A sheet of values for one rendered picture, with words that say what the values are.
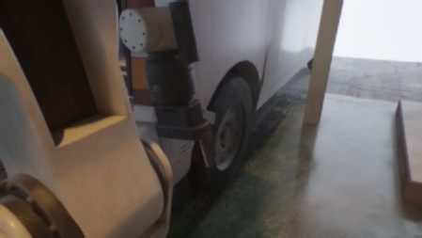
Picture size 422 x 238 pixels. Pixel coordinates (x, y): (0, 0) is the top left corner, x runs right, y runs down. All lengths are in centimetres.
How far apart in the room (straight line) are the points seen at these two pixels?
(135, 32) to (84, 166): 23
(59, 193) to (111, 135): 7
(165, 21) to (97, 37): 17
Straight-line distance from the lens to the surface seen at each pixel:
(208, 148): 51
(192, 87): 49
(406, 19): 430
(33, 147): 30
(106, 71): 34
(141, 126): 75
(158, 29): 46
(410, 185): 151
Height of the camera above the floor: 85
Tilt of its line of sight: 25 degrees down
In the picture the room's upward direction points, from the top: straight up
